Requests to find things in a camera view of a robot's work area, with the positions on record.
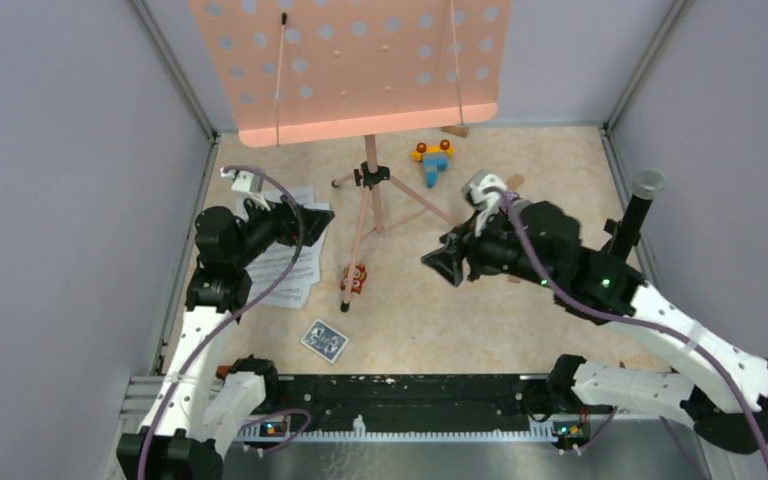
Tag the blue yellow toy block car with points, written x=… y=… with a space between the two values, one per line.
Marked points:
x=434 y=159

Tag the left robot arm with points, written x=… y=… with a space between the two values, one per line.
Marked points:
x=191 y=425

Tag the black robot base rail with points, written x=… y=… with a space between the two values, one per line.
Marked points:
x=409 y=404

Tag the black grey microphone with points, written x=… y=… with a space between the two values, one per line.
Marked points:
x=625 y=233

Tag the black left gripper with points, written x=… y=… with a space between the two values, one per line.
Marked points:
x=281 y=216

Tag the small wooden block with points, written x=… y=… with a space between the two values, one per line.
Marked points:
x=515 y=181

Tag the blue playing card box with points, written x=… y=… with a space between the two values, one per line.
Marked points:
x=325 y=341

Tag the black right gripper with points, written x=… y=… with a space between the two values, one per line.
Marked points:
x=448 y=260

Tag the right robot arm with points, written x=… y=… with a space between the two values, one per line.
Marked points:
x=713 y=387

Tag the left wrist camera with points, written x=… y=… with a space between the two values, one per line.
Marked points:
x=247 y=185

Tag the red owl toy block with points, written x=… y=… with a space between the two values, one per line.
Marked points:
x=359 y=276

